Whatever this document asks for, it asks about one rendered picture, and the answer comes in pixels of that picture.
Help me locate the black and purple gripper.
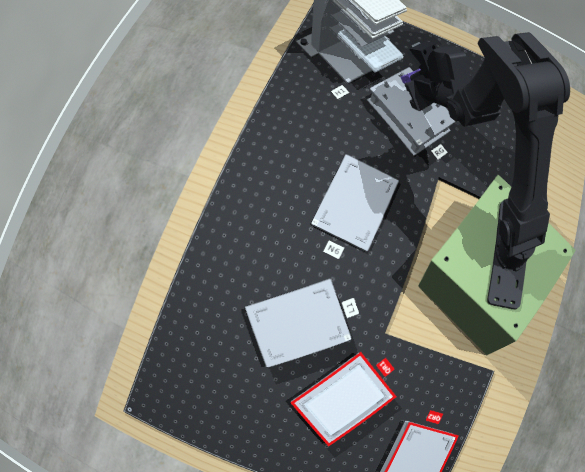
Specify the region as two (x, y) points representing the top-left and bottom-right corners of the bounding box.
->
(401, 69), (444, 111)

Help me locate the black perforated breadboard table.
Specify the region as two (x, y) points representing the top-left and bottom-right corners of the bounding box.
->
(123, 2), (516, 472)

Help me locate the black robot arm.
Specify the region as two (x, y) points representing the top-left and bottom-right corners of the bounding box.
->
(407, 32), (570, 310)

